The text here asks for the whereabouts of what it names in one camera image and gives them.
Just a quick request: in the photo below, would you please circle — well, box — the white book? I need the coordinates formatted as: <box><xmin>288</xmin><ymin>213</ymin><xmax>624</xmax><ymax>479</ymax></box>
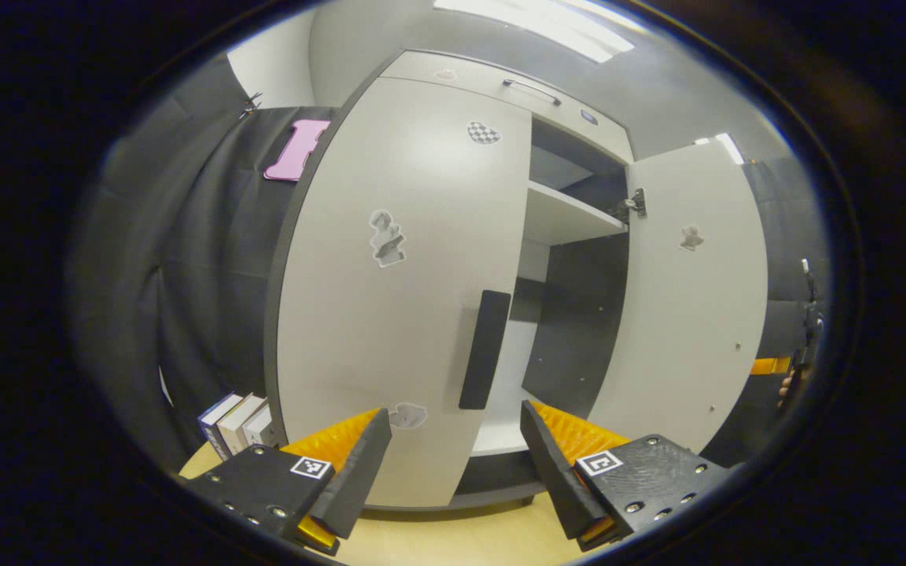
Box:
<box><xmin>217</xmin><ymin>393</ymin><xmax>267</xmax><ymax>457</ymax></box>

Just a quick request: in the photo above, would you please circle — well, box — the grey cabinet drawer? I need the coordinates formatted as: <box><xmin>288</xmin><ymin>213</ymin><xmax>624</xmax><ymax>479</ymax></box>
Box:
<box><xmin>381</xmin><ymin>51</ymin><xmax>635</xmax><ymax>164</ymax></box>

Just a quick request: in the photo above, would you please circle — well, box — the grey double-door shoe cabinet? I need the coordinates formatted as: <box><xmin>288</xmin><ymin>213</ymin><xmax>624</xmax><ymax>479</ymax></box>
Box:
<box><xmin>264</xmin><ymin>49</ymin><xmax>770</xmax><ymax>510</ymax></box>

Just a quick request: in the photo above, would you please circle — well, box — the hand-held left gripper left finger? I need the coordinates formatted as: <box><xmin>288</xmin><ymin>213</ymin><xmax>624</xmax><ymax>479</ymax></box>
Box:
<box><xmin>186</xmin><ymin>407</ymin><xmax>393</xmax><ymax>557</ymax></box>

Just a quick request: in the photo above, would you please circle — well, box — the black backdrop cloth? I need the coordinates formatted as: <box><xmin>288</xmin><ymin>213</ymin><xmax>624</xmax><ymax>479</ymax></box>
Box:
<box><xmin>68</xmin><ymin>55</ymin><xmax>827</xmax><ymax>472</ymax></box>

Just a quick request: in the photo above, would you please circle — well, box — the dark blue book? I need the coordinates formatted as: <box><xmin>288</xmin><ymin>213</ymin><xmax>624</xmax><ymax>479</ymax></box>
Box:
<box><xmin>197</xmin><ymin>393</ymin><xmax>243</xmax><ymax>461</ymax></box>

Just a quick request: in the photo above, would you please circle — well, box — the grey shoe cabinet door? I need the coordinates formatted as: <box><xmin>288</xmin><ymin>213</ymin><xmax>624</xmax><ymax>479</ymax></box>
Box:
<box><xmin>588</xmin><ymin>140</ymin><xmax>770</xmax><ymax>455</ymax></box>
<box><xmin>274</xmin><ymin>76</ymin><xmax>534</xmax><ymax>508</ymax></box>

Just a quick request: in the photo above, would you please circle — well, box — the long ceiling light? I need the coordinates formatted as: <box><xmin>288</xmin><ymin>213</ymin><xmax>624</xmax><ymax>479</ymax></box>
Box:
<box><xmin>433</xmin><ymin>0</ymin><xmax>649</xmax><ymax>64</ymax></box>

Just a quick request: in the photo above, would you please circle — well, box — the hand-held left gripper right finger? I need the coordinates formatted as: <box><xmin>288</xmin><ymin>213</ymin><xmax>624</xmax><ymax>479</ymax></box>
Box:
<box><xmin>520</xmin><ymin>399</ymin><xmax>737</xmax><ymax>551</ymax></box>

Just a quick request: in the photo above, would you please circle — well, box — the white cabinet shelf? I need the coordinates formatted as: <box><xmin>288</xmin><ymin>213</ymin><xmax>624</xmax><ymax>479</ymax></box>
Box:
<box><xmin>524</xmin><ymin>181</ymin><xmax>628</xmax><ymax>246</ymax></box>

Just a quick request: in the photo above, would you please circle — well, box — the small ceiling light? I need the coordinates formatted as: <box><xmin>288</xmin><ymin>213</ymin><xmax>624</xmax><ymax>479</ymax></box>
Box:
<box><xmin>695</xmin><ymin>132</ymin><xmax>745</xmax><ymax>166</ymax></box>

